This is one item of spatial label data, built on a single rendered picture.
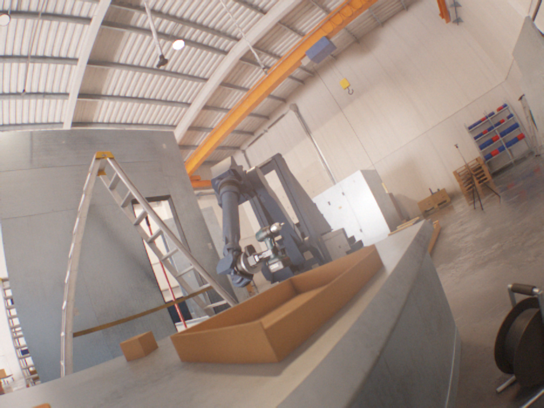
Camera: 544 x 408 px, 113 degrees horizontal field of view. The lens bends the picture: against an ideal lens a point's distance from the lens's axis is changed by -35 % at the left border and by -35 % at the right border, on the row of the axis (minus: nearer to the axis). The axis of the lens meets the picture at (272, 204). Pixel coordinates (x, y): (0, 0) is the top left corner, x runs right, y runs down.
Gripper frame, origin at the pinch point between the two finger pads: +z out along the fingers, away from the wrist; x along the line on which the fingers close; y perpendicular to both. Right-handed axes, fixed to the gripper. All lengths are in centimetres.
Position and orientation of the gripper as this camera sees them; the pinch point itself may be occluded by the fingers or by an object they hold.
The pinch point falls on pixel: (273, 251)
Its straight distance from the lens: 141.8
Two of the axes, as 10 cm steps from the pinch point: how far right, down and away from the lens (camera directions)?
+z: 6.6, -4.4, -6.1
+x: -6.4, 1.2, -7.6
